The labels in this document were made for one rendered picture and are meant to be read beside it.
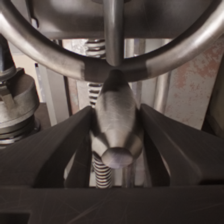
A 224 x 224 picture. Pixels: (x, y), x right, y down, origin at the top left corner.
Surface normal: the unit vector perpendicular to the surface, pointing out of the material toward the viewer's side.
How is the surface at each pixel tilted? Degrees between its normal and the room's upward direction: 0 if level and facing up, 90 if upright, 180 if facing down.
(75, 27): 90
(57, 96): 90
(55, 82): 90
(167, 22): 90
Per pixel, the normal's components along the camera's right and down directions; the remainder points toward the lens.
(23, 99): 0.86, 0.28
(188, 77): -0.01, 0.56
